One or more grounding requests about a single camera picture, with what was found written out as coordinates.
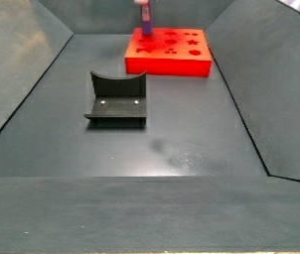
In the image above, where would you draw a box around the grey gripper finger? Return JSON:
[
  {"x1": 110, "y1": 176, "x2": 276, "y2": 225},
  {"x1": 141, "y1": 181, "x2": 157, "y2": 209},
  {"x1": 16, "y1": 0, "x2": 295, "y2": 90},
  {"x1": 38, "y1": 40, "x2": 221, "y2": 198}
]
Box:
[{"x1": 134, "y1": 0, "x2": 150, "y2": 5}]

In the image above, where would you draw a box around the purple rectangular block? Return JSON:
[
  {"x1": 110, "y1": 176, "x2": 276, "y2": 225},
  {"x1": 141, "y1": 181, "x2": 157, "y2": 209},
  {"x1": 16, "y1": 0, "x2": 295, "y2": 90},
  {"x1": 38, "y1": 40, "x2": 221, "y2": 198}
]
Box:
[{"x1": 141, "y1": 3, "x2": 153, "y2": 35}]

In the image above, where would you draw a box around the red shape sorter board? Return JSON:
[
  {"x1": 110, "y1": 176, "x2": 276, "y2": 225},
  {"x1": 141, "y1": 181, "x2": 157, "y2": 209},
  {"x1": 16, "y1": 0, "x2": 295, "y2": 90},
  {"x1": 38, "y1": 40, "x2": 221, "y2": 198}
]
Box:
[{"x1": 125, "y1": 28, "x2": 213, "y2": 77}]

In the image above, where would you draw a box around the black curved holder bracket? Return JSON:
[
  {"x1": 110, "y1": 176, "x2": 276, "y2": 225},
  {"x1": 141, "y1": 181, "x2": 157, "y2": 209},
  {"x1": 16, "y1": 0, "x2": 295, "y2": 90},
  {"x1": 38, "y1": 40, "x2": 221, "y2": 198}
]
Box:
[{"x1": 84, "y1": 72, "x2": 147, "y2": 119}]

